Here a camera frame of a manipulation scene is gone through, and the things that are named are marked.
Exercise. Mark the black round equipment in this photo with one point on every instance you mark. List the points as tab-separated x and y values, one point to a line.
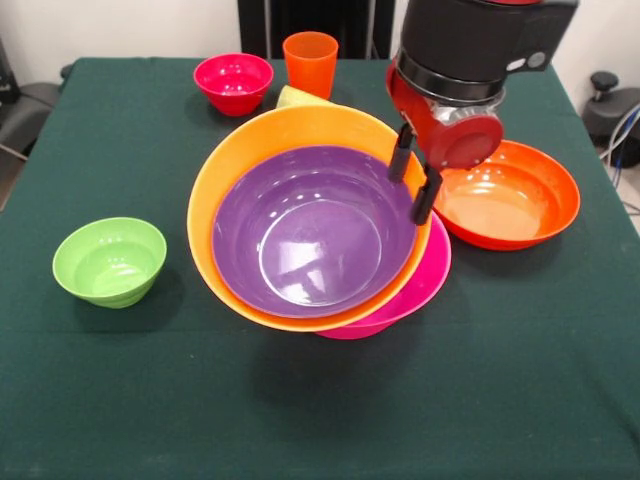
607	110

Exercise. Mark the orange bowl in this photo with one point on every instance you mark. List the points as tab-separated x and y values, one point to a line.
525	200

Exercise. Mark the orange cup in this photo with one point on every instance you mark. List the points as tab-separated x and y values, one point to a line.
310	70

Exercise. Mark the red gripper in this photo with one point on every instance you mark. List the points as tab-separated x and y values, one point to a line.
460	140

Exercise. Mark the pink bowl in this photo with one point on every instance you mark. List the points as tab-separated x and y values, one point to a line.
430	280

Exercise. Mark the small green bowl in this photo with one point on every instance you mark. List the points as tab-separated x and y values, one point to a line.
110	265

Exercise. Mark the red bowl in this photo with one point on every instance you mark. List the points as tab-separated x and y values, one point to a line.
235	85

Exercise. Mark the yellow bowl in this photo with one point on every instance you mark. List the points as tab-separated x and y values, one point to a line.
220	165

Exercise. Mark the purple bowl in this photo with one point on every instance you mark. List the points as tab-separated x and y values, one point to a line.
320	235

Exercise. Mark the dark grey chair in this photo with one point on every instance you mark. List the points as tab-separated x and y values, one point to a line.
30	110

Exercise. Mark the dark green tablecloth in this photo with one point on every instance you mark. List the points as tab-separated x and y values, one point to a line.
150	375

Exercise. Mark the yellow cup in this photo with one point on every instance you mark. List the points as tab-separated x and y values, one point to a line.
295	97

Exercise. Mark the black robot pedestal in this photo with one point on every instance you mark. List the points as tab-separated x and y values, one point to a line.
325	17

